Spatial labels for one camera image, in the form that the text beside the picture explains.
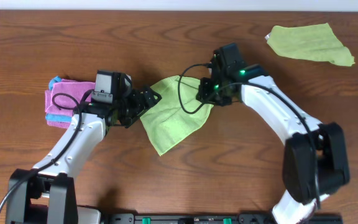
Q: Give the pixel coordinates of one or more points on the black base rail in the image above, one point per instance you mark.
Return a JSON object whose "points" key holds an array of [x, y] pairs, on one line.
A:
{"points": [[243, 218]]}

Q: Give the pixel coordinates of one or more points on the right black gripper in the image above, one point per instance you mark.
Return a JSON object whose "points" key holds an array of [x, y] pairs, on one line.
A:
{"points": [[202, 94]]}

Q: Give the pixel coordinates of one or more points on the green cloth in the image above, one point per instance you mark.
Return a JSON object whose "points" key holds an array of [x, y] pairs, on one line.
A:
{"points": [[167, 124], [316, 43]]}

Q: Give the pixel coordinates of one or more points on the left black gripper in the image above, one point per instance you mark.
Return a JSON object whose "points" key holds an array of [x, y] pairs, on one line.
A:
{"points": [[138, 103]]}

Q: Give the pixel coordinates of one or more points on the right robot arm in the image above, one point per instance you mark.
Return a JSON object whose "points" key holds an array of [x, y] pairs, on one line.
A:
{"points": [[315, 163]]}

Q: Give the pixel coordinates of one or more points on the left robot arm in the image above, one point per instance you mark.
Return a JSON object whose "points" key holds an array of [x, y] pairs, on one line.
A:
{"points": [[46, 192]]}

